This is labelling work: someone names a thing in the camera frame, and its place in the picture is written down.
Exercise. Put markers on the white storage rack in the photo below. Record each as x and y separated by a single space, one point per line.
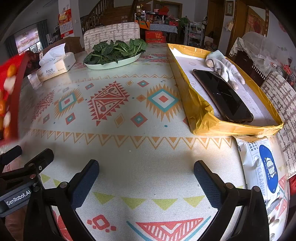
195 34

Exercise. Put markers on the white work glove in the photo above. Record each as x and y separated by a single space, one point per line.
223 64

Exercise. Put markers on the red box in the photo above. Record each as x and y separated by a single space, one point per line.
23 76

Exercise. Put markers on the yellow taped shallow box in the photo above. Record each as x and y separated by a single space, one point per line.
198 109

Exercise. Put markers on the framed wall picture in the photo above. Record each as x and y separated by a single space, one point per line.
229 8

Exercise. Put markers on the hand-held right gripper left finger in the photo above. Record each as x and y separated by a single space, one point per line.
85 183

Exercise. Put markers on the white patterned chair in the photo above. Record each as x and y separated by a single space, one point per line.
282 104

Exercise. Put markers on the white tissue box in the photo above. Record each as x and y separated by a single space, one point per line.
57 63

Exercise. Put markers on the brown chair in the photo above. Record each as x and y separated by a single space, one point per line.
74 44

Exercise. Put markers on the wooden staircase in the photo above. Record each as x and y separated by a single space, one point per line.
108 14

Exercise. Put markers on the red wall calendar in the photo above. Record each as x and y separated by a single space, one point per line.
66 20

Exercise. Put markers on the table with checked cloth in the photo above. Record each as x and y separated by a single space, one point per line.
161 29

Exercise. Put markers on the small orange fruit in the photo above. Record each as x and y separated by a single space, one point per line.
2 107
11 70

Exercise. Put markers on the plate of green leaves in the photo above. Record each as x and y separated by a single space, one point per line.
113 49

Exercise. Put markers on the window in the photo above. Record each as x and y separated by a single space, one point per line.
26 39

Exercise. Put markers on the banana slice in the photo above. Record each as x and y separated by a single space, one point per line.
9 83
7 119

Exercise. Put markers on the white wet wipes pack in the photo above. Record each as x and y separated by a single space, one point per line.
259 166

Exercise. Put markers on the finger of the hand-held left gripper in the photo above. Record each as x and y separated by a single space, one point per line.
10 154
39 160

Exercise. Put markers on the white chair back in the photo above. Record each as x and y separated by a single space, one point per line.
111 32

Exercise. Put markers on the pale green oval plate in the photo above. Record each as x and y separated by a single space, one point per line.
108 65

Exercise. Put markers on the black smartphone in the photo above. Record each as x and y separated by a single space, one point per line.
224 97

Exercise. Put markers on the person's left hand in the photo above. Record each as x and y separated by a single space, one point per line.
16 220

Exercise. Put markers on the cabinet with lace cloth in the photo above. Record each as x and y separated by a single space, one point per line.
252 48

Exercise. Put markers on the teal curtain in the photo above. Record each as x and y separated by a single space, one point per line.
42 34

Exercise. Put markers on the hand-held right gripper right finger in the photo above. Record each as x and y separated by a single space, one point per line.
207 183

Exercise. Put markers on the red gift carton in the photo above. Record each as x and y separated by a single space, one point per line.
155 36

